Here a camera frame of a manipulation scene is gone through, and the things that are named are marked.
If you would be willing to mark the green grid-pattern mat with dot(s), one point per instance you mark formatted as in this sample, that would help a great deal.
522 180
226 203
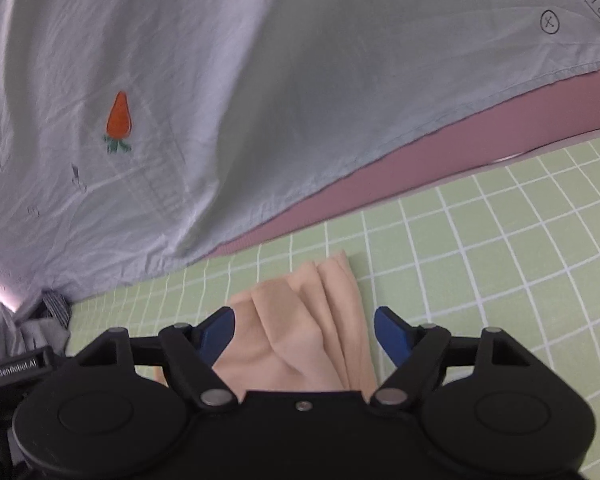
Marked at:
505 260

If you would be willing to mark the grey carrot-print bed sheet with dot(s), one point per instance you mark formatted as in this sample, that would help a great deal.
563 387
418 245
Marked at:
280 85

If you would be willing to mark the grey crumpled garment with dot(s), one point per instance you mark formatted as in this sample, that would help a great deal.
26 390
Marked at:
30 332

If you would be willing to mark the pink mattress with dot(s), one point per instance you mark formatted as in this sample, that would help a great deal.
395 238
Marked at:
430 170

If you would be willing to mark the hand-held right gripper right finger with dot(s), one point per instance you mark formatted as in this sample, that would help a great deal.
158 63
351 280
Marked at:
390 334

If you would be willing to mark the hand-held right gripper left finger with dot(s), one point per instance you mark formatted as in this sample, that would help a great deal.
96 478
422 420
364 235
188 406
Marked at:
220 334

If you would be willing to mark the beige garment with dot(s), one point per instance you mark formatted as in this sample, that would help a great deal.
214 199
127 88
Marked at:
290 320

